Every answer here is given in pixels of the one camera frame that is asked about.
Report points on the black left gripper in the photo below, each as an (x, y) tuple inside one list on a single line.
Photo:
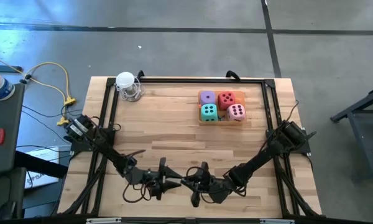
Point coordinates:
[(143, 179)]

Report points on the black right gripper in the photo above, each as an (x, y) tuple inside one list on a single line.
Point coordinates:
[(216, 189)]

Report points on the large teal foam die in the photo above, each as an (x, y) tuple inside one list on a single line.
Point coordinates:
[(203, 112)]

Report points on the large pink foam die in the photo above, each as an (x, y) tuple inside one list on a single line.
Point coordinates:
[(236, 112)]

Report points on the large purple foam die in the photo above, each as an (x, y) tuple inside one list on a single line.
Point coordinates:
[(205, 95)]

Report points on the large red foam die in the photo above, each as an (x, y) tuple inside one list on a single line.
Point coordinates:
[(227, 96)]

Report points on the orange translucent plastic bin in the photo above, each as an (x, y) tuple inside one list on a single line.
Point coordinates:
[(241, 96)]

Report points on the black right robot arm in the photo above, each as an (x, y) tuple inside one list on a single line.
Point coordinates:
[(261, 158)]

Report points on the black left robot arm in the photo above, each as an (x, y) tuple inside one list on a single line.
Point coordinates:
[(108, 149)]

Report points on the black floor beam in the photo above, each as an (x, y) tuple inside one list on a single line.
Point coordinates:
[(40, 163)]

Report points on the white printed box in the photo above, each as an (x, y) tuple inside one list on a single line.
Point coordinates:
[(38, 183)]

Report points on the dark grey side desk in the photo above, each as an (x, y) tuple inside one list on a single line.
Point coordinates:
[(9, 115)]

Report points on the red button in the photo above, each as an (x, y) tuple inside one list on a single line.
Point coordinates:
[(0, 136)]

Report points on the dark metal stand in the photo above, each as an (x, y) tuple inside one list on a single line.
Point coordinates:
[(360, 102)]

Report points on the black floor bar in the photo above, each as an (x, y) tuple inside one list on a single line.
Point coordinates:
[(6, 68)]

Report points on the white edge bracket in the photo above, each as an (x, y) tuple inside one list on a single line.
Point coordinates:
[(102, 221), (276, 221)]

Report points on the black aluminium table frame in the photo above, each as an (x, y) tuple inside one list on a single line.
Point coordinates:
[(265, 105)]

